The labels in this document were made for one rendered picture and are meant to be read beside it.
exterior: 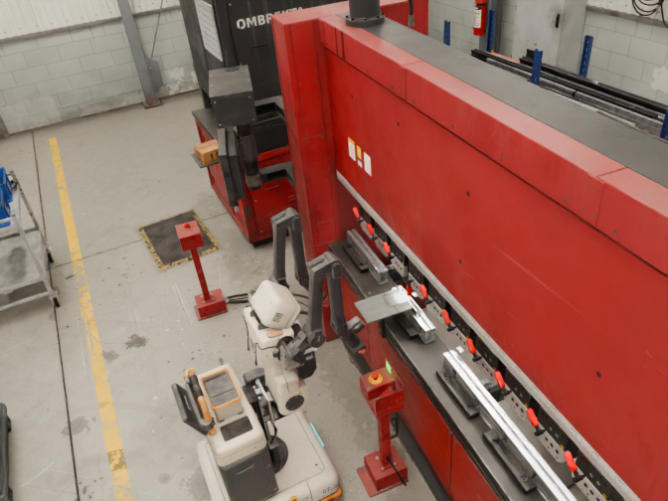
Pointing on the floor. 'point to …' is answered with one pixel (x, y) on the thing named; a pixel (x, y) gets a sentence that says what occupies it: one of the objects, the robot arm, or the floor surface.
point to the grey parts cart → (23, 251)
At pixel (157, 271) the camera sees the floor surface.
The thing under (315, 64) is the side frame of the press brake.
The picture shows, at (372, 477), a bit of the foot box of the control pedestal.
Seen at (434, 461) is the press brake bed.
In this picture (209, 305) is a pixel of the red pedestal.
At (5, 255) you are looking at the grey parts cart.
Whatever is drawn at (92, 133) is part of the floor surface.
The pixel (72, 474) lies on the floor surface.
